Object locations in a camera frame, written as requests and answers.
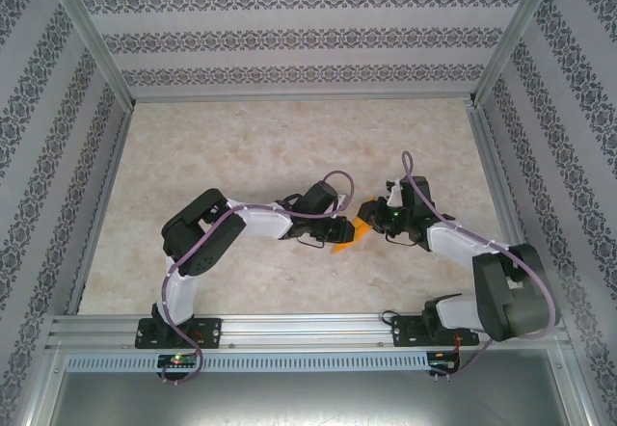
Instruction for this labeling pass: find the aluminium frame post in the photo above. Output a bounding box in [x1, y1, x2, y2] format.
[468, 0, 564, 107]
[38, 0, 137, 109]

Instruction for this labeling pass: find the slotted grey cable duct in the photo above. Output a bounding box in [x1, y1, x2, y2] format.
[65, 352, 430, 372]

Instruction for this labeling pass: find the orange cloth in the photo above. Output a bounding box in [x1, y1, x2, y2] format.
[330, 196, 380, 255]

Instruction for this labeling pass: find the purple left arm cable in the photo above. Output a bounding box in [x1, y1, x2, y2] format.
[161, 170, 357, 386]

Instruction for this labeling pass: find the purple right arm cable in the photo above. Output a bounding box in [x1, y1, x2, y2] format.
[401, 150, 560, 384]

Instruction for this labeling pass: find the thin black right gripper cable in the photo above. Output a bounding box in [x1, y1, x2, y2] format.
[384, 230, 420, 248]

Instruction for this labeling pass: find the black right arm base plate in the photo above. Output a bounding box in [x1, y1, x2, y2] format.
[388, 314, 483, 349]

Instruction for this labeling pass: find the aluminium side rail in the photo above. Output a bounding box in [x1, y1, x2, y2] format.
[65, 102, 136, 316]

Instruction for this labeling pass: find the grey metal sheet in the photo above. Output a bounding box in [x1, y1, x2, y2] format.
[50, 370, 577, 426]

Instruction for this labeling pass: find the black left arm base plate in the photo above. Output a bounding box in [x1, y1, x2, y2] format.
[133, 317, 224, 350]

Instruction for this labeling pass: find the aluminium mounting rail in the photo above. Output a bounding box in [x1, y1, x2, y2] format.
[45, 313, 569, 351]

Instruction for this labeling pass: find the aluminium frame bar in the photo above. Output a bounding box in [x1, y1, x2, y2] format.
[548, 346, 598, 426]
[18, 341, 68, 426]

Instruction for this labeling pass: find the aluminium back rail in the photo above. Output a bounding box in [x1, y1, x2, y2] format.
[129, 92, 476, 105]

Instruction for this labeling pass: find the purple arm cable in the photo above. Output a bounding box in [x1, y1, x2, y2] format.
[401, 150, 560, 384]
[161, 170, 357, 386]

